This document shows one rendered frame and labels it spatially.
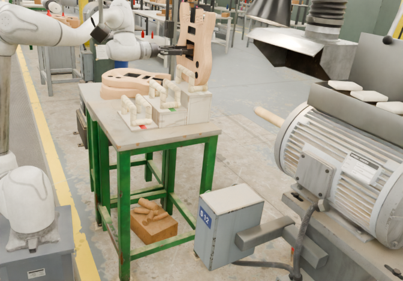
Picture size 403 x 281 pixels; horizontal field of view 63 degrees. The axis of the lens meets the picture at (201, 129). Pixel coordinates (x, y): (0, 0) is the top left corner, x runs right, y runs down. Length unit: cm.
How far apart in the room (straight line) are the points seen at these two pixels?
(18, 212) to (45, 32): 63
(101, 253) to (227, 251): 148
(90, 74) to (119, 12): 184
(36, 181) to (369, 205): 106
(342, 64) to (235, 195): 49
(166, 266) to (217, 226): 139
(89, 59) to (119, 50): 177
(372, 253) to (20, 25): 117
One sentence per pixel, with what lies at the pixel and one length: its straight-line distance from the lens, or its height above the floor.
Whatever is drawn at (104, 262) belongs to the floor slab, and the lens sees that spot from 230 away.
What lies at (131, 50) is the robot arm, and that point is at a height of 132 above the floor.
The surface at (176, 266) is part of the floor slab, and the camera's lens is 226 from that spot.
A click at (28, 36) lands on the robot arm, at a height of 144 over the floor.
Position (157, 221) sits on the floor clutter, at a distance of 235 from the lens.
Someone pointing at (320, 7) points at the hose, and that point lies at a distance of 105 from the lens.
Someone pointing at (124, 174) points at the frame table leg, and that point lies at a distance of 165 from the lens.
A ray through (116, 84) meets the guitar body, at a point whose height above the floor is 101.
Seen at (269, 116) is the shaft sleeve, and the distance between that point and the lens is 113.
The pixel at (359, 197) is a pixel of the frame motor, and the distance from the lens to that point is 83.
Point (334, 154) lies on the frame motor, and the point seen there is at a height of 130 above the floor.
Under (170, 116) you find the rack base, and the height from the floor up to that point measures 100.
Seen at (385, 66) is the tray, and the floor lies 150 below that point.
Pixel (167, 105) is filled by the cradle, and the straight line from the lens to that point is 173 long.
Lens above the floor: 165
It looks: 24 degrees down
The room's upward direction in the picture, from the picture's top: 6 degrees clockwise
